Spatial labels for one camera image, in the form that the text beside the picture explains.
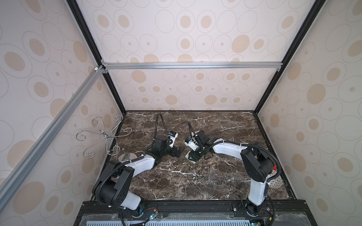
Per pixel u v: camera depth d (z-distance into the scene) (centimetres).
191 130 112
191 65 92
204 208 75
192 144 85
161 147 70
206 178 85
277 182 80
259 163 50
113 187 43
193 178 85
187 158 90
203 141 74
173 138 80
